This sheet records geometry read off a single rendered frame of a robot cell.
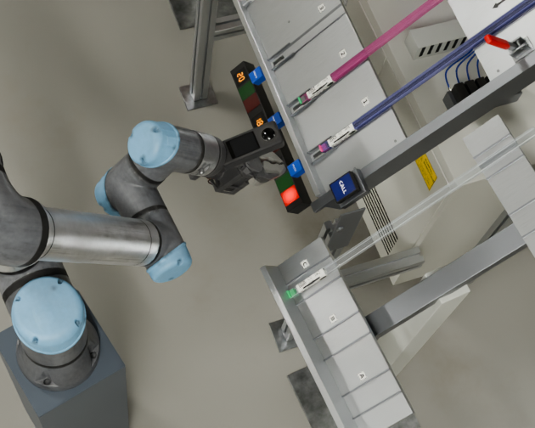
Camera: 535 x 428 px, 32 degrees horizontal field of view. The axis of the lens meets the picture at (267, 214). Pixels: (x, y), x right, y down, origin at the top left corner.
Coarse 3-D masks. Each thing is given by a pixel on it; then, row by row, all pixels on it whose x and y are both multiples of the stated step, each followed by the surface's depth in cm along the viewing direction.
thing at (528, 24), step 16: (448, 0) 165; (464, 0) 163; (480, 0) 161; (496, 0) 159; (512, 0) 157; (464, 16) 162; (480, 16) 161; (496, 16) 159; (528, 16) 155; (496, 32) 158; (512, 32) 157; (528, 32) 155; (480, 48) 160; (496, 48) 158; (496, 64) 158; (512, 64) 156
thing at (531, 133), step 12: (528, 132) 147; (516, 144) 147; (492, 156) 149; (504, 156) 149; (480, 168) 150; (456, 180) 152; (468, 180) 151; (444, 192) 153; (420, 204) 155; (432, 204) 154; (408, 216) 156; (384, 228) 158; (396, 228) 157; (372, 240) 158; (348, 252) 161; (360, 252) 160; (336, 264) 162
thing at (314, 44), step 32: (256, 0) 191; (288, 0) 186; (320, 0) 182; (288, 32) 186; (320, 32) 181; (352, 32) 176; (288, 64) 185; (320, 64) 180; (288, 96) 184; (320, 96) 179; (352, 96) 175; (384, 96) 171; (320, 128) 179; (384, 128) 170; (320, 160) 178; (352, 160) 173
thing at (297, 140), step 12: (240, 12) 191; (252, 24) 191; (252, 36) 188; (264, 60) 186; (264, 72) 185; (276, 84) 185; (276, 96) 183; (288, 108) 183; (288, 120) 181; (300, 132) 181; (300, 144) 179; (300, 156) 178; (312, 168) 177; (312, 180) 176; (324, 192) 176
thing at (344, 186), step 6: (348, 174) 168; (342, 180) 169; (348, 180) 168; (330, 186) 170; (336, 186) 170; (342, 186) 169; (348, 186) 168; (354, 186) 167; (336, 192) 170; (342, 192) 169; (348, 192) 168; (336, 198) 169
